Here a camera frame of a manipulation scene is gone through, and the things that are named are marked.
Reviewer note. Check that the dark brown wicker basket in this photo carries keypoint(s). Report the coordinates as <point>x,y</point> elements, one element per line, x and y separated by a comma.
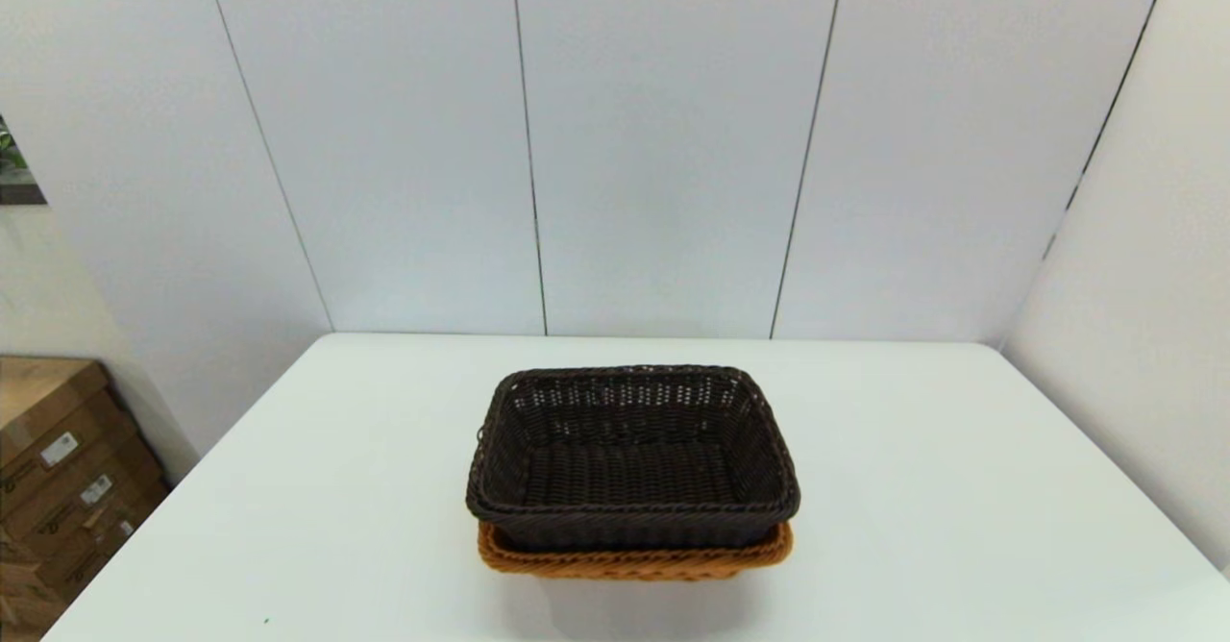
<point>629,474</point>

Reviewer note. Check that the orange wicker basket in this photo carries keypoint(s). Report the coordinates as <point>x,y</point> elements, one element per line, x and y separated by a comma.
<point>634,562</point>

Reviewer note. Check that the cardboard box with white label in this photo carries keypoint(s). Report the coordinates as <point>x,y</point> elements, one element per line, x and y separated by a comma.
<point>58,493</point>
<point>96,546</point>
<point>38,402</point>

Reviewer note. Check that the framed plant picture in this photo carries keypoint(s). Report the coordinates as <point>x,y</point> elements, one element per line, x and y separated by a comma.
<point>14,176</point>

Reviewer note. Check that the plain cardboard box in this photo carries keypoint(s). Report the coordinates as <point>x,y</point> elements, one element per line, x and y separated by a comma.
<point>19,594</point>

